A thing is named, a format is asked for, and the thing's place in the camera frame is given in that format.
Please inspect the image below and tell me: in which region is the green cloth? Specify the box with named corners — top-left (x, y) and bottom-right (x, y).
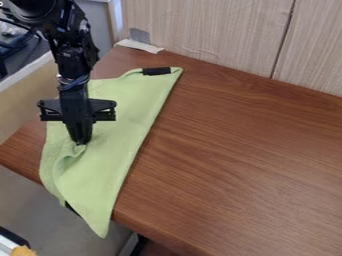
top-left (37, 66), bottom-right (185, 240)

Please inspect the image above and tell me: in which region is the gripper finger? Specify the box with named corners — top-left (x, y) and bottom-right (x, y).
top-left (80, 119), bottom-right (97, 146)
top-left (62, 120), bottom-right (83, 145)

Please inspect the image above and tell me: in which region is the yellow tool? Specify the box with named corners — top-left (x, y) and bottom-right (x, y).
top-left (9, 245), bottom-right (39, 256)

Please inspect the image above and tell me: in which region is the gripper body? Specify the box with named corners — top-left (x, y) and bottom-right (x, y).
top-left (36, 84), bottom-right (119, 124)

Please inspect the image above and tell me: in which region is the white paper piece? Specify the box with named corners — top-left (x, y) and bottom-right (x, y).
top-left (113, 27), bottom-right (166, 55)

